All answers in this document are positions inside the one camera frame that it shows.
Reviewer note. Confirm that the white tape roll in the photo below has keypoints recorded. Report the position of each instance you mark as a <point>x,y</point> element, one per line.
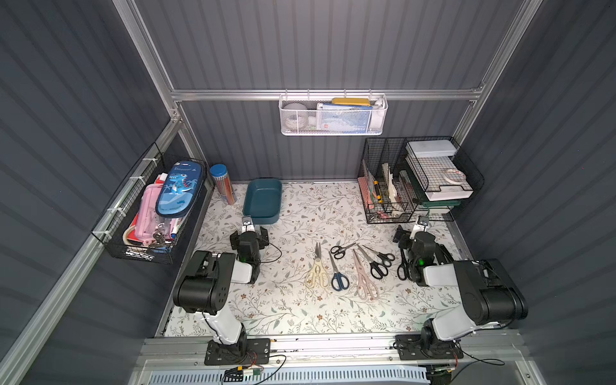
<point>295,116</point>

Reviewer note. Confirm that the coloured pencil tube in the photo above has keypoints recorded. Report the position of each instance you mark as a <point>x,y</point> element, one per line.
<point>220,175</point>

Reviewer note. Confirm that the cream kitchen scissors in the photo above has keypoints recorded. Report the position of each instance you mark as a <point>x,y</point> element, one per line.
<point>317,275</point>

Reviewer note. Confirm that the blue dinosaur pencil case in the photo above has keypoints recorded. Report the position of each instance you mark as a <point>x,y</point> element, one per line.
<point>180,189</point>

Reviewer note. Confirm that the small black scissors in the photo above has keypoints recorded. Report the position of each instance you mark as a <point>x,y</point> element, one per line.
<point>339,251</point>

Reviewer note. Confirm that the teal plastic storage box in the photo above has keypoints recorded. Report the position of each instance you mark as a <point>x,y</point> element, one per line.
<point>263,201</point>

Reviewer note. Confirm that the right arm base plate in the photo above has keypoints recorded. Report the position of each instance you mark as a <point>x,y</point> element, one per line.
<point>417,347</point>

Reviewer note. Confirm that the blue white packet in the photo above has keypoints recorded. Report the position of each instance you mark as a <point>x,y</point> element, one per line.
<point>343,119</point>

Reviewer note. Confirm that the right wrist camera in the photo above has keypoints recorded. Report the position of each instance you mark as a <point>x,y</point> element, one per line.
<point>422,224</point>

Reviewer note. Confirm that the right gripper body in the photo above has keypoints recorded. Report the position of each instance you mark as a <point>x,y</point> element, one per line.
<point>411,241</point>

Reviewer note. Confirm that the pink pencil case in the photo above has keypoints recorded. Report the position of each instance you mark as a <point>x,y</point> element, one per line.
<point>147,217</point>

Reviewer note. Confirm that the black wire side basket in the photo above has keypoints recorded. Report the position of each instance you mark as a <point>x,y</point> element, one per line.
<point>116,233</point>

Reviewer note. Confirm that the tape roll on tray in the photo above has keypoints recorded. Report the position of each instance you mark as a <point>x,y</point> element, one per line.
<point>454,176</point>

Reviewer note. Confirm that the pink kitchen scissors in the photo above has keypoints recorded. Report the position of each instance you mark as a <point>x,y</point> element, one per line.
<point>366,289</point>

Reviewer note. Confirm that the black wire desk organizer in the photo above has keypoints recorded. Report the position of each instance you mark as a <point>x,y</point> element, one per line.
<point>390,192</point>

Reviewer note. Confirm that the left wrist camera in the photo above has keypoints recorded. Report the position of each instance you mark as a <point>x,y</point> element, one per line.
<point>247,224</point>

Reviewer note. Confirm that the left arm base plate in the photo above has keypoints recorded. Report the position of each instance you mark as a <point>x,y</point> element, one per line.
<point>243,353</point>

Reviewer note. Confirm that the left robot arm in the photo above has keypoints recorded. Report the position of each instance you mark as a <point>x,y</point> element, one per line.
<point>204,286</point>

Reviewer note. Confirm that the white wire wall basket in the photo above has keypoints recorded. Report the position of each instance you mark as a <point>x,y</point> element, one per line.
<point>379,112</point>

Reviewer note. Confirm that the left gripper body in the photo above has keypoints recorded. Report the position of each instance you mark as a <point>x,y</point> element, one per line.
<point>249,236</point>

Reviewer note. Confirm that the black handled scissors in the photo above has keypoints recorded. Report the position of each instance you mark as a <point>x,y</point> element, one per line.
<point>379,267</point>

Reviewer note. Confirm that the all black scissors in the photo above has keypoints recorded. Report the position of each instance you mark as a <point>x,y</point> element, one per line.
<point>382,256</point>

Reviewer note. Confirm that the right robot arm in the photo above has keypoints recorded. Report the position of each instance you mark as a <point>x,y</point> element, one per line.
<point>488,296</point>

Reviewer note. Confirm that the blue handled scissors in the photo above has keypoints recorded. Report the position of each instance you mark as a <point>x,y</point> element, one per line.
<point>339,281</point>

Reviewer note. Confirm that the white notebook stack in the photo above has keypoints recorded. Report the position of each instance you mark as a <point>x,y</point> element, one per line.
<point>428,160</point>

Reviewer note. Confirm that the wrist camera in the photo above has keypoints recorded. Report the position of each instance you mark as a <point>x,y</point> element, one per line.
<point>247,224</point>
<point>422,224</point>

